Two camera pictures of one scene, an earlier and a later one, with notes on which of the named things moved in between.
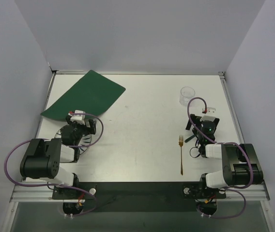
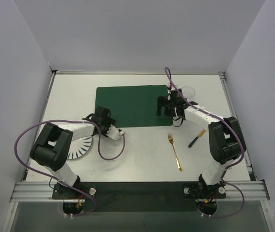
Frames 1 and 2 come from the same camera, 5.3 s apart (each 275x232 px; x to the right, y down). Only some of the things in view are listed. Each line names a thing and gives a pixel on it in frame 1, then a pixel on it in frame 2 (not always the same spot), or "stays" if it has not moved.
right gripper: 198,120 to 164,105
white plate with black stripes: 85,140 stays
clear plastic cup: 186,93 stays
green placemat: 88,94 to 133,106
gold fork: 180,141 to 171,141
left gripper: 84,126 to 106,125
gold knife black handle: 189,137 to 201,134
